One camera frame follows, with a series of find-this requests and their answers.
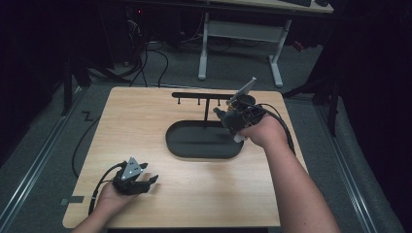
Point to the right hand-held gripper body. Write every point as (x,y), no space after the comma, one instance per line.
(251,111)

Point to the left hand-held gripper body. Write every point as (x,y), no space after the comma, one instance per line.
(128,181)

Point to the black and white mug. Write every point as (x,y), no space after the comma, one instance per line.
(231,121)

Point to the black hook rack with tray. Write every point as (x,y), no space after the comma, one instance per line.
(200,142)

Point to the person's left hand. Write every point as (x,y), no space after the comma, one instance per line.
(111,200)

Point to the person's right hand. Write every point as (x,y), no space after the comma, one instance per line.
(267,132)

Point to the grey tape piece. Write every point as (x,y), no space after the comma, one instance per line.
(72,200)

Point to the white-legged desk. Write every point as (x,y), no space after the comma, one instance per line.
(243,31)

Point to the black metal stand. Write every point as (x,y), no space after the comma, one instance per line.
(333,106)
(68,87)

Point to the black keyboard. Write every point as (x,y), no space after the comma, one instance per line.
(296,2)

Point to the black computer mouse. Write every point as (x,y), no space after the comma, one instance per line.
(322,2)

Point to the metal floor rail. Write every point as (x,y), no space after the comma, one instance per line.
(351,181)
(32,170)

